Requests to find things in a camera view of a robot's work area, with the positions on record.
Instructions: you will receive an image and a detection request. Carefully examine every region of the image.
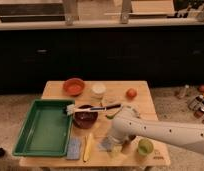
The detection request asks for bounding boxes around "dish brush with black handle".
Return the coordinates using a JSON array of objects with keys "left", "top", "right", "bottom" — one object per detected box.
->
[{"left": 65, "top": 104, "right": 121, "bottom": 115}]

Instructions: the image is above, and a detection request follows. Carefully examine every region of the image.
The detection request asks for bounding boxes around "white lidded cup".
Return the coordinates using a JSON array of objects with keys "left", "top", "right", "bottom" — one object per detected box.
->
[{"left": 91, "top": 83, "right": 106, "bottom": 98}]

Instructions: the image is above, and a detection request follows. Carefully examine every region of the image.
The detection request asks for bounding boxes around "orange bowl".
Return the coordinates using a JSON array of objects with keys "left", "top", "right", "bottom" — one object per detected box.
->
[{"left": 63, "top": 78, "right": 85, "bottom": 96}]

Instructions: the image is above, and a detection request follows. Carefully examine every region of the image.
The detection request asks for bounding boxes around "blue sponge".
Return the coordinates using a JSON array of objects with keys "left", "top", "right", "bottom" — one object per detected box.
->
[{"left": 66, "top": 137, "right": 81, "bottom": 160}]

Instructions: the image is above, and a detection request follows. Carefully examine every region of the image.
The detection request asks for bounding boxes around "green plastic cup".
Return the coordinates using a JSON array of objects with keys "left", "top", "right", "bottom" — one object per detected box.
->
[{"left": 137, "top": 138, "right": 154, "bottom": 156}]

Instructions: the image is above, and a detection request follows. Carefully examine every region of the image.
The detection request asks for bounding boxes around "green plastic tray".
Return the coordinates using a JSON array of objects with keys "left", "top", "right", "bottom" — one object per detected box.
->
[{"left": 12, "top": 99, "right": 73, "bottom": 157}]

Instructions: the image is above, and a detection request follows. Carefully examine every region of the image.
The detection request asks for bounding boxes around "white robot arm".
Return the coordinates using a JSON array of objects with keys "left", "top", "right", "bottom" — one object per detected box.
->
[{"left": 108, "top": 106, "right": 204, "bottom": 154}]

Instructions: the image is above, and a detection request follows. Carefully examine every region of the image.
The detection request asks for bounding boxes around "grey blue towel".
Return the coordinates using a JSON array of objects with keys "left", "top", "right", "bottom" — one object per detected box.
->
[{"left": 98, "top": 137, "right": 113, "bottom": 152}]

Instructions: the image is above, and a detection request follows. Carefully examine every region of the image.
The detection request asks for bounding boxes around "dark red bowl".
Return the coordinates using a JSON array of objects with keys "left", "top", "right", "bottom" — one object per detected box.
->
[{"left": 73, "top": 112, "right": 98, "bottom": 129}]

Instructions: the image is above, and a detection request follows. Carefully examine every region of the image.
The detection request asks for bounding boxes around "dark cabinet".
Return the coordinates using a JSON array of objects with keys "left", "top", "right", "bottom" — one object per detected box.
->
[{"left": 0, "top": 26, "right": 204, "bottom": 94}]

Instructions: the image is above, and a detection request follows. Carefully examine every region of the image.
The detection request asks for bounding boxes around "wooden table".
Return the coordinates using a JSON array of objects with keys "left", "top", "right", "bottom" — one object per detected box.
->
[{"left": 19, "top": 81, "right": 170, "bottom": 168}]

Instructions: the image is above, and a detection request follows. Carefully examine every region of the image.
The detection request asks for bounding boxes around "yellow banana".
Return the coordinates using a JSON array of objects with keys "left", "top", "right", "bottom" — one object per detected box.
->
[{"left": 83, "top": 133, "right": 94, "bottom": 162}]

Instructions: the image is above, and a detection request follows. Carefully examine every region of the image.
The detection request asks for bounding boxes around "clear glass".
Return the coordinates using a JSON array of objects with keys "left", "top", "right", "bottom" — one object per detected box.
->
[{"left": 101, "top": 95, "right": 116, "bottom": 106}]

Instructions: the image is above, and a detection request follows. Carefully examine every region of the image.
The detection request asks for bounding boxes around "orange tomato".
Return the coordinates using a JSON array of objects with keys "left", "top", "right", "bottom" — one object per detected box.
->
[{"left": 126, "top": 88, "right": 137, "bottom": 99}]

